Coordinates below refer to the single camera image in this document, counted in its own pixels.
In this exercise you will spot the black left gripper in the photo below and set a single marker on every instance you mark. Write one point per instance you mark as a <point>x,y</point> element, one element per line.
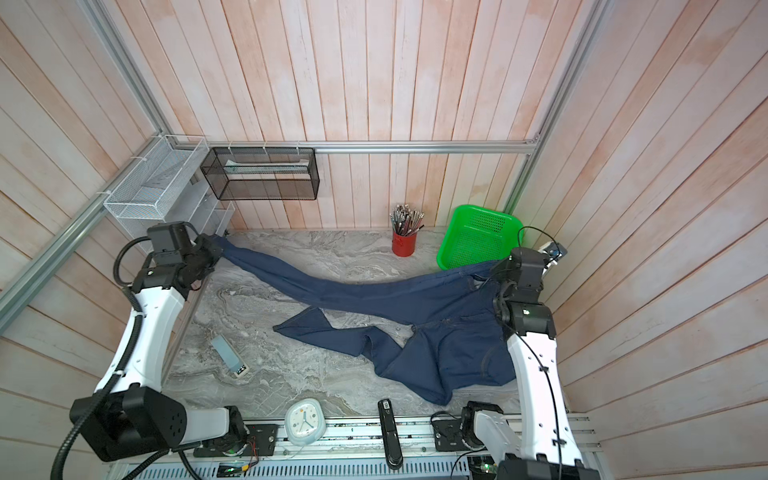
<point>213,248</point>

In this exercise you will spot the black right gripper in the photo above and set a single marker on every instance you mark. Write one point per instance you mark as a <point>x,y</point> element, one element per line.
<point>501,271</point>

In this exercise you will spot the blue denim trousers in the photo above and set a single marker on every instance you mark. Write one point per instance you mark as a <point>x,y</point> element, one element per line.
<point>456,340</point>

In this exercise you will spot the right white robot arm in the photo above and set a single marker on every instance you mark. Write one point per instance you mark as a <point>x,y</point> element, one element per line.
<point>545,448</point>

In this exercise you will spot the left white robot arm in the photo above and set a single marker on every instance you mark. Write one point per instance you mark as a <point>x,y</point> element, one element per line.
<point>128,414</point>

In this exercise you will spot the green plastic basket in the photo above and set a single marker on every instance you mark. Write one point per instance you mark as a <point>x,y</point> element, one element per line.
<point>475,235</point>

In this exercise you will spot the red metal pencil cup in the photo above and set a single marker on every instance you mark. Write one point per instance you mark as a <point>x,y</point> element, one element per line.
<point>403,245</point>

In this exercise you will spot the black remote control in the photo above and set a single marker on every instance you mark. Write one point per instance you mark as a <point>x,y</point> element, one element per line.
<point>389,433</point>

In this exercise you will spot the white round alarm clock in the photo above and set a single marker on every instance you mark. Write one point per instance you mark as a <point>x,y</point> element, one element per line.
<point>305,422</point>

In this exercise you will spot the white wire mesh shelf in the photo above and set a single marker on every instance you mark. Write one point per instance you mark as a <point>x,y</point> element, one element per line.
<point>165,184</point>

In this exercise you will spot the black mesh wall basket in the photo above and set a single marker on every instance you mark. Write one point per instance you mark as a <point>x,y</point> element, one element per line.
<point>262,173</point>

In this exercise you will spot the horizontal aluminium frame rail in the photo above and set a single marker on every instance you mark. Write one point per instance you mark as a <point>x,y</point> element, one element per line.
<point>375,147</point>

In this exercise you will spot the left aluminium frame rail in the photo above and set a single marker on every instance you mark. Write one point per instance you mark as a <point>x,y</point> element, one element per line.
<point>35,275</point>

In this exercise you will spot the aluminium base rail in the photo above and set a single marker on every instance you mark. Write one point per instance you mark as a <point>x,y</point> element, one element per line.
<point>353,448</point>

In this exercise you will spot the left vertical aluminium post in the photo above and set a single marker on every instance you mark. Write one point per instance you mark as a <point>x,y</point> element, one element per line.
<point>105,28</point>

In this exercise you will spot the vertical aluminium post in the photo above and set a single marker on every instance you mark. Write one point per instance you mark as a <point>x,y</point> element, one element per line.
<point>556,75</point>
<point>105,28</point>

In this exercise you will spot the right vertical aluminium post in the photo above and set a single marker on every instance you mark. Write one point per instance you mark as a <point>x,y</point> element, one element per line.
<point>556,75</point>

